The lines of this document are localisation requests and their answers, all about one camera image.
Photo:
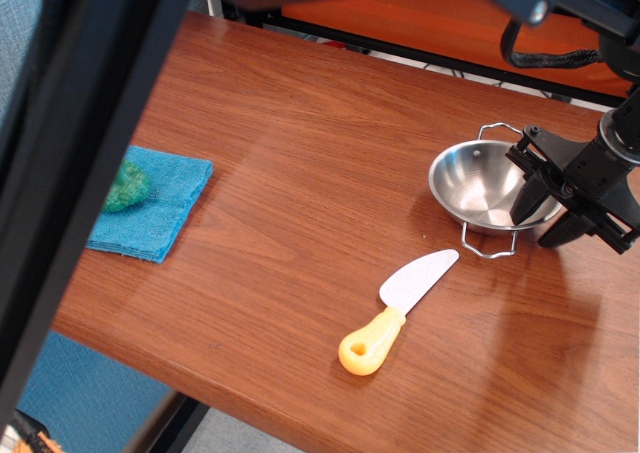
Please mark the orange panel black frame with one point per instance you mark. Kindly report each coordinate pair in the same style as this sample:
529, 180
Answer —
461, 35

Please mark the green toy broccoli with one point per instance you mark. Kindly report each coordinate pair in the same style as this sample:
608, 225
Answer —
130, 187

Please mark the steel bowl with wire handles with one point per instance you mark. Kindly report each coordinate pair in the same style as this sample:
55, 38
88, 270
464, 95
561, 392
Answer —
477, 185

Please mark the orange object at corner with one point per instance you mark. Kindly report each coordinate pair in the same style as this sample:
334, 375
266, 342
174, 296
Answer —
25, 434

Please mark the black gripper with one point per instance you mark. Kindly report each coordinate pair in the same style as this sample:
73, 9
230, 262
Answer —
589, 179

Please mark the black table leg frame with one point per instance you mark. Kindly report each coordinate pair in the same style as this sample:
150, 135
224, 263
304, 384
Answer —
170, 426

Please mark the toy knife orange handle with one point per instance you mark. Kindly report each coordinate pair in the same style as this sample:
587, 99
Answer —
363, 351

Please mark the blue folded cloth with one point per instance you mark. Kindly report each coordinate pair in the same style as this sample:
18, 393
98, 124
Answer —
147, 230

